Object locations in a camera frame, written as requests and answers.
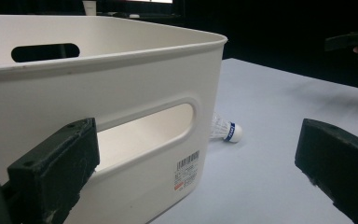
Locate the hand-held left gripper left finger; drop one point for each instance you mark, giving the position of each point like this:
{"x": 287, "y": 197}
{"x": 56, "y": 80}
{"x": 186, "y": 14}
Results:
{"x": 52, "y": 168}

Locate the white paper cup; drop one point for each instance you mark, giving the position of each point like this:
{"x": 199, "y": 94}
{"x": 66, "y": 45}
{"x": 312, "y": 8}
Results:
{"x": 89, "y": 6}

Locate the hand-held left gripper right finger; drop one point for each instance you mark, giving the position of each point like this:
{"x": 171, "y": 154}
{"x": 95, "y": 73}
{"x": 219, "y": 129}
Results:
{"x": 341, "y": 161}

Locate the white shuttlecock with blue band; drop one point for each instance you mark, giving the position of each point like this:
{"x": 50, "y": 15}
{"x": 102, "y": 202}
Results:
{"x": 236, "y": 133}

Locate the white plastic storage bin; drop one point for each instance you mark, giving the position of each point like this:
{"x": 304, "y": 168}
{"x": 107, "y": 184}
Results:
{"x": 136, "y": 77}

